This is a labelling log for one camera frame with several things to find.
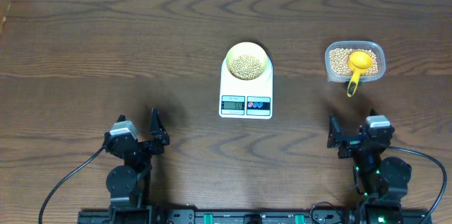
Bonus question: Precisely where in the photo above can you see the yellow measuring scoop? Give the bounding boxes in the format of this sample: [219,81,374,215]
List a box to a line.
[347,51,373,97]

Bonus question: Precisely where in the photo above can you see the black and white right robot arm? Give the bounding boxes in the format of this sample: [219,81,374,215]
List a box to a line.
[327,112,412,223]

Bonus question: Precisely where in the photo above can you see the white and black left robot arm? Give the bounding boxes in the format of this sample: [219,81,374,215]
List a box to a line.
[102,108,170,223]

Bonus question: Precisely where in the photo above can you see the white digital kitchen scale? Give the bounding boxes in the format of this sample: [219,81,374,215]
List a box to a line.
[218,57,273,119]

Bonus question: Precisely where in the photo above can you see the soybeans in yellow bowl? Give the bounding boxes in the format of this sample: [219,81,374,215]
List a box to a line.
[230,54,264,81]

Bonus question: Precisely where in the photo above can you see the yellow bowl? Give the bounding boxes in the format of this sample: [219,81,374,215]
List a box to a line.
[225,42,268,81]

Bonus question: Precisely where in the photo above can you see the clear plastic container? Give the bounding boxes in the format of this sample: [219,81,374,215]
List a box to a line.
[325,40,386,83]

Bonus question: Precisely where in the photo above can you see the soybeans in container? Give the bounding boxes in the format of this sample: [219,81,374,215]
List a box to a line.
[329,48,379,76]

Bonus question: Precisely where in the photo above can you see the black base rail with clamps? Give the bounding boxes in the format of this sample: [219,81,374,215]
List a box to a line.
[77,208,434,224]

